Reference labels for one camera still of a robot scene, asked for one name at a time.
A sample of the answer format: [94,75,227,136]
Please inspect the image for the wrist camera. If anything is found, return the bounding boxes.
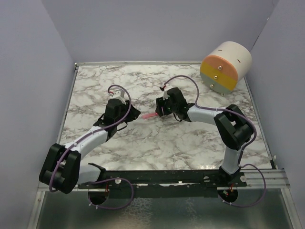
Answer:
[111,89,125,100]
[160,85,171,100]

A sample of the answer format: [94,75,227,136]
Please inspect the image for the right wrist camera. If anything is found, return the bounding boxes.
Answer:
[160,85,171,100]

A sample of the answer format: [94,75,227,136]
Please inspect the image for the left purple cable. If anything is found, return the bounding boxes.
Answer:
[49,84,134,210]

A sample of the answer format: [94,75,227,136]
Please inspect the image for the cylindrical pastel drawer box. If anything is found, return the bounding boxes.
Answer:
[200,41,252,96]

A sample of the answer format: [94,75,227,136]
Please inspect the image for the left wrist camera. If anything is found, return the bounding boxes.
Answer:
[111,89,125,100]

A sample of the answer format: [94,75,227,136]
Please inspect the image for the aluminium table frame rail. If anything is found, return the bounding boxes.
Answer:
[27,63,79,229]

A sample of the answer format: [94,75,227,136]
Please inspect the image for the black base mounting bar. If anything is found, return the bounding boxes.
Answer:
[78,168,246,199]

